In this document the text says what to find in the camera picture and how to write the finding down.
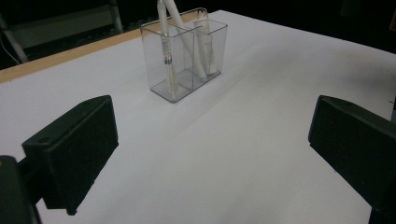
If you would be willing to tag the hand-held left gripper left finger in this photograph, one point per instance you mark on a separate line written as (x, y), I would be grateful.
(71, 152)

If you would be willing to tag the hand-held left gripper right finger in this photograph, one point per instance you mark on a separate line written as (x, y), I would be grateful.
(358, 146)

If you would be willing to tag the clear plastic pen holder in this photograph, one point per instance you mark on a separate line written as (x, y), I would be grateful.
(155, 68)

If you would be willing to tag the clear ballpoint pen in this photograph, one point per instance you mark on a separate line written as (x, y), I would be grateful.
(168, 59)

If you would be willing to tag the white pen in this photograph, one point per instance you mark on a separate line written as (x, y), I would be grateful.
(186, 40)

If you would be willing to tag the white tube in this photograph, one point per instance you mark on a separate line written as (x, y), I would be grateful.
(207, 46)

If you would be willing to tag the white metal desk frame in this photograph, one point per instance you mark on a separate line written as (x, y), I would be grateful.
(62, 26)

